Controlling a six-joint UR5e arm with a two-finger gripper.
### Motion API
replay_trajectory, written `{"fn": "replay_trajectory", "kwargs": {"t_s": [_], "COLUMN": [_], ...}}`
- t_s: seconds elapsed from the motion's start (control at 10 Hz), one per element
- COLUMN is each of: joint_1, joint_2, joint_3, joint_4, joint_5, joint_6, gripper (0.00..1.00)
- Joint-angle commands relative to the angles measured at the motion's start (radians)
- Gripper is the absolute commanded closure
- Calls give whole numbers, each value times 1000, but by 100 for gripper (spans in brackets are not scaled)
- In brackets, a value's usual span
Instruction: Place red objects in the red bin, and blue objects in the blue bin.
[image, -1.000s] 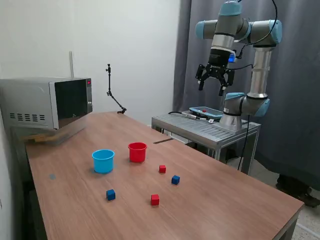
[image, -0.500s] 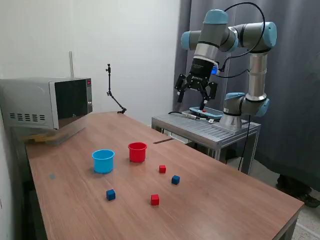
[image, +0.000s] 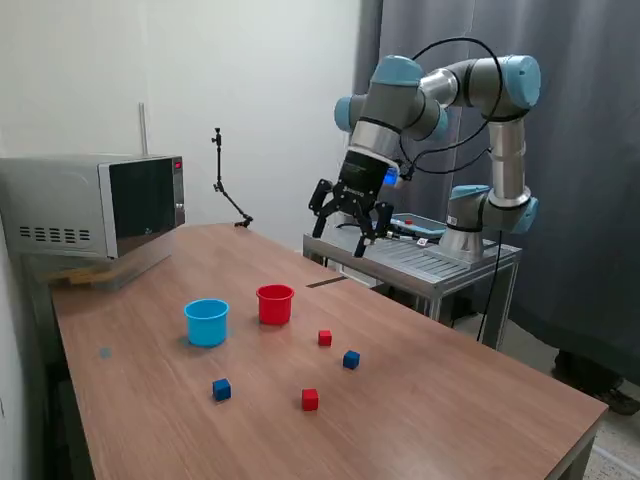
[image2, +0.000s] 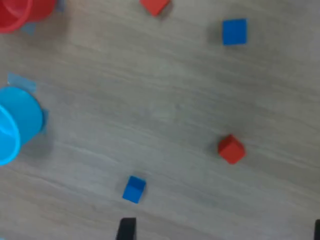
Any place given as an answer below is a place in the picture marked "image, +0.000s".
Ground silver microwave oven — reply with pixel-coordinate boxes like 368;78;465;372
0;153;187;261

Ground aluminium robot cart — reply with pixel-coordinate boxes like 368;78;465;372
302;217;522;351

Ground blue plastic cup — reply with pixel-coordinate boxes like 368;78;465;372
183;298;231;348

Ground teal teach pendant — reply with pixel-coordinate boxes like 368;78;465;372
389;212;446;240

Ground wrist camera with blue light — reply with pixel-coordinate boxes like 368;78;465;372
382;159;416;192

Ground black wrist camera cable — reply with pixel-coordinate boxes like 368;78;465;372
394;37;506;174

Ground dark shoe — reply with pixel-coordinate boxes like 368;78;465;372
597;387;629;416

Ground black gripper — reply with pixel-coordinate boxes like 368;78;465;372
306;149;396;259

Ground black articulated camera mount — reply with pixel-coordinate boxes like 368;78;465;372
209;127;255;230

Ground dark grey curtain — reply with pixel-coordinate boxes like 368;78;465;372
347;0;640;381

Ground black power cable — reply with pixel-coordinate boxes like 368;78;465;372
478;232;504;346

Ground red plastic cup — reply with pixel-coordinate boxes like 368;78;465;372
255;284;296;326

